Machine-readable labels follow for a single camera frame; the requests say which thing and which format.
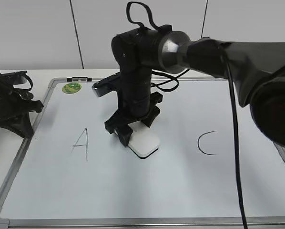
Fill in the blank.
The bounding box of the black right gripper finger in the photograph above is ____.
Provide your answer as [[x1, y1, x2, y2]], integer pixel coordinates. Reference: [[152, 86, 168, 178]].
[[115, 124, 133, 146], [141, 106, 160, 127]]

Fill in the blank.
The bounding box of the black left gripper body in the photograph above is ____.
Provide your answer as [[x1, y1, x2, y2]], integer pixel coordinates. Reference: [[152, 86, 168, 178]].
[[0, 71, 26, 120]]

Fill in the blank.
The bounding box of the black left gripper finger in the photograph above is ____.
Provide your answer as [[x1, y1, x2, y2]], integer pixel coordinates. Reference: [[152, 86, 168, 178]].
[[20, 94, 43, 113], [0, 113, 34, 138]]

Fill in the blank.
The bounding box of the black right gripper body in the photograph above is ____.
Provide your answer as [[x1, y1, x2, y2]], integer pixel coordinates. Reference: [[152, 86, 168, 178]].
[[104, 69, 163, 130]]

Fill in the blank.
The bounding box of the white board eraser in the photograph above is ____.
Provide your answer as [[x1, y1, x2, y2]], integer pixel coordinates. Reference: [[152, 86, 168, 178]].
[[121, 121, 160, 159]]

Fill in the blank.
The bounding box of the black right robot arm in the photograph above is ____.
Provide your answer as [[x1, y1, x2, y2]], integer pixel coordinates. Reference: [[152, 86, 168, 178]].
[[105, 26, 285, 147]]

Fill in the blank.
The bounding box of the green round magnet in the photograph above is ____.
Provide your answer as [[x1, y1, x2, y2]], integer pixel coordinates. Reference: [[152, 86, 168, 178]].
[[62, 83, 82, 94]]

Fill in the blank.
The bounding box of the black and silver hanger clip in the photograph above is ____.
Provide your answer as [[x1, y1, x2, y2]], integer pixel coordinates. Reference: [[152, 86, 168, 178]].
[[67, 77, 92, 82]]

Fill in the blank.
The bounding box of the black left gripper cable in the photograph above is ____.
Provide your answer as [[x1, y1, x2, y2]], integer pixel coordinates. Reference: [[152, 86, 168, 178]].
[[0, 70, 34, 96]]

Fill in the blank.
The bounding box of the black and grey wrist camera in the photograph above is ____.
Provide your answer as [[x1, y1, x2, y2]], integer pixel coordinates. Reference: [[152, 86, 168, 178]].
[[92, 72, 121, 97]]

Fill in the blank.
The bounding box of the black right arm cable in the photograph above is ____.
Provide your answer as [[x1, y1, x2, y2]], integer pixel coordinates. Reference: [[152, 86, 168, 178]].
[[125, 1, 248, 229]]

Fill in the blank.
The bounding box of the white whiteboard with grey frame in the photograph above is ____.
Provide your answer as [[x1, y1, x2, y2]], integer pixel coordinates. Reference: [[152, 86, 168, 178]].
[[0, 76, 285, 229]]

